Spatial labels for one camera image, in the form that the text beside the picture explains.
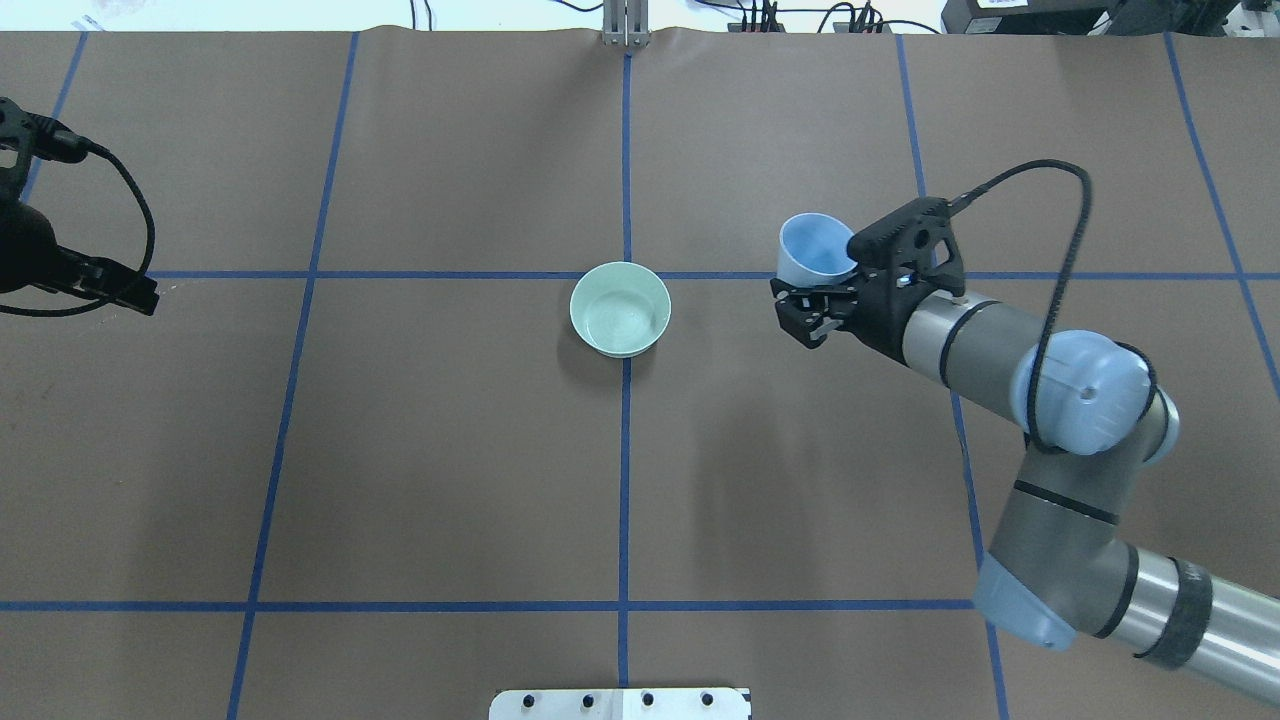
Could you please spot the brown paper table mat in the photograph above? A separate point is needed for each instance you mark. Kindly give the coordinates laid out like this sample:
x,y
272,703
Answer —
x,y
358,463

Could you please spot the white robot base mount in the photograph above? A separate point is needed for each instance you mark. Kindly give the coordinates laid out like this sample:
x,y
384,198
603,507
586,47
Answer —
x,y
623,703

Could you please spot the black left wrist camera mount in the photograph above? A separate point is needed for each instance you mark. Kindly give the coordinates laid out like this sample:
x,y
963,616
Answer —
x,y
34,136

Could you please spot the aluminium frame post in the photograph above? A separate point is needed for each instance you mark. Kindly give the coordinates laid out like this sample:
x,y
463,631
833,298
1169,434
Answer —
x,y
625,23

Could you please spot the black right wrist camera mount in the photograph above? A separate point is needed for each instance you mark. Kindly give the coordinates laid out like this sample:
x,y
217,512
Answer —
x,y
917,237

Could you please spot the mint green bowl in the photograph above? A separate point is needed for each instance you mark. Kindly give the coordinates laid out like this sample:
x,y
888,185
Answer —
x,y
620,309

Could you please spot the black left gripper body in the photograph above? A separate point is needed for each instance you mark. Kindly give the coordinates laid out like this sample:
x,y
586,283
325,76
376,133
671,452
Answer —
x,y
22,243

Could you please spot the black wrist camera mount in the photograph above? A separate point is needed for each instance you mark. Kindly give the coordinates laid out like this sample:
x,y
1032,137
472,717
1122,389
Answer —
x,y
34,136
917,237

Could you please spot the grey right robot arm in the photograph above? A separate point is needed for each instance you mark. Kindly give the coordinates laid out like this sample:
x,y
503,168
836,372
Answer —
x,y
1092,417

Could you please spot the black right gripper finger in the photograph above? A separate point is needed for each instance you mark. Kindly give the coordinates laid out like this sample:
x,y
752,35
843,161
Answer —
x,y
809,314

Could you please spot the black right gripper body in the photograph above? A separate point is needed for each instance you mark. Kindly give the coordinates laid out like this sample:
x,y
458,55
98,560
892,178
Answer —
x,y
879,312

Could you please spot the light blue plastic cup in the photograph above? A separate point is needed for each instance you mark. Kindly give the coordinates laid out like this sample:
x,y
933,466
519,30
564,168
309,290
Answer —
x,y
813,250

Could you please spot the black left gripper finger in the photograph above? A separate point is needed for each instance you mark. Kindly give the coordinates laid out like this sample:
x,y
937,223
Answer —
x,y
94,279

